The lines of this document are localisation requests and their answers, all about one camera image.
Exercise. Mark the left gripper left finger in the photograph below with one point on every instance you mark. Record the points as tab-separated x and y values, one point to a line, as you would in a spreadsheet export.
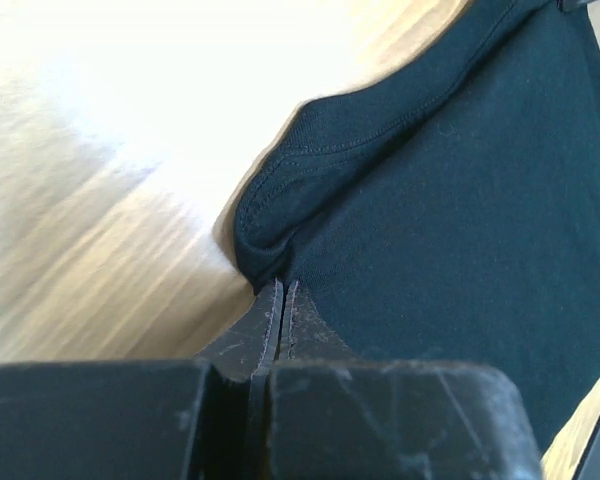
195	418

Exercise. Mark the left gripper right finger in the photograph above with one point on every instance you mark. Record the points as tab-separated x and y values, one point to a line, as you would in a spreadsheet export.
334	416

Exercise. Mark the black t-shirt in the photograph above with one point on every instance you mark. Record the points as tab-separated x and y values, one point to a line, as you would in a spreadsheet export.
452	210

